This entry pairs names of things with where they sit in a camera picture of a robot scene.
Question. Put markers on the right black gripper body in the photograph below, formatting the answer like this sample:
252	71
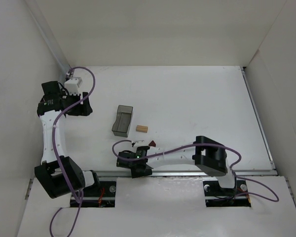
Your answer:
140	170

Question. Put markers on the dark red wooden block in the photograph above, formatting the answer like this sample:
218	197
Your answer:
152	144

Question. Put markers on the light wooden cylinder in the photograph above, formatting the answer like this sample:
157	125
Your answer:
141	128

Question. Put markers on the grey transparent plastic bin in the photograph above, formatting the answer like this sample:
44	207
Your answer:
123	120

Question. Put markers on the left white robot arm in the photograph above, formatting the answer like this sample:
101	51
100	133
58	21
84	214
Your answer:
58	173

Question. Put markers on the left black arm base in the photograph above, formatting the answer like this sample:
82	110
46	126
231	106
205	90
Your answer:
102	197

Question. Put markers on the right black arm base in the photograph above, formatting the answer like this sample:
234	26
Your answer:
215	196

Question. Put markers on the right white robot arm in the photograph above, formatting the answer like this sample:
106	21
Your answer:
204	153

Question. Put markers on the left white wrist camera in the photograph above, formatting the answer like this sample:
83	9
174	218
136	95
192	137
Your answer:
73	85

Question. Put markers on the front aluminium rail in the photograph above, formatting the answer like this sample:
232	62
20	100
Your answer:
127	173

